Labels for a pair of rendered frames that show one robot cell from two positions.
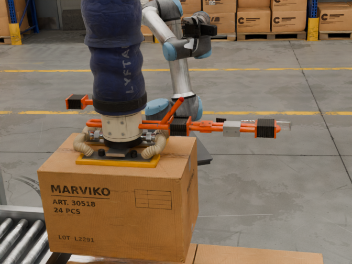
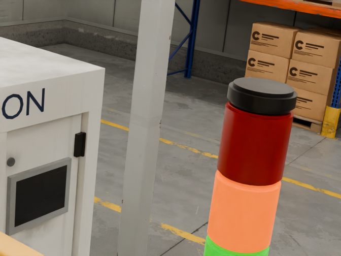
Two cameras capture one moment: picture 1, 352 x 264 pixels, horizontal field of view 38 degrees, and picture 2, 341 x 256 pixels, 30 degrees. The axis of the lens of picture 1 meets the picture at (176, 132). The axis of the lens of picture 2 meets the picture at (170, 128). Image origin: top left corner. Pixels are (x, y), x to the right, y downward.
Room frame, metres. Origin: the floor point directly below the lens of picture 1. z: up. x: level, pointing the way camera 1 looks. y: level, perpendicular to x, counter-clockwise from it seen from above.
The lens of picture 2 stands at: (1.46, 1.81, 2.45)
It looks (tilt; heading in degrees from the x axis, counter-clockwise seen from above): 18 degrees down; 22
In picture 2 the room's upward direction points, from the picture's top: 7 degrees clockwise
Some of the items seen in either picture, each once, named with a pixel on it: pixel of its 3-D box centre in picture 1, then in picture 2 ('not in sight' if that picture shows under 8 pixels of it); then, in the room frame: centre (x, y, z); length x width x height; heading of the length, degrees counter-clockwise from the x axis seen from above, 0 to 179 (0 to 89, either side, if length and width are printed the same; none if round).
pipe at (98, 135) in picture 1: (123, 138); not in sight; (2.01, 0.23, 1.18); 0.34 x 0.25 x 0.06; 78
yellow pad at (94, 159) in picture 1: (117, 155); not in sight; (1.91, 0.25, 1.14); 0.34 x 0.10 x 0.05; 78
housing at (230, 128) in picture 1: (231, 128); not in sight; (1.91, -0.23, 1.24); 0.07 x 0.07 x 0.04; 78
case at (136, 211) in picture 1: (124, 193); not in sight; (1.99, 0.24, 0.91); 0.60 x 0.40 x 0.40; 78
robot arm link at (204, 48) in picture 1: (199, 45); not in sight; (2.47, -0.14, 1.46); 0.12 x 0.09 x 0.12; 106
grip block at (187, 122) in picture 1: (179, 125); not in sight; (1.96, -0.02, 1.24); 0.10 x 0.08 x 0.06; 168
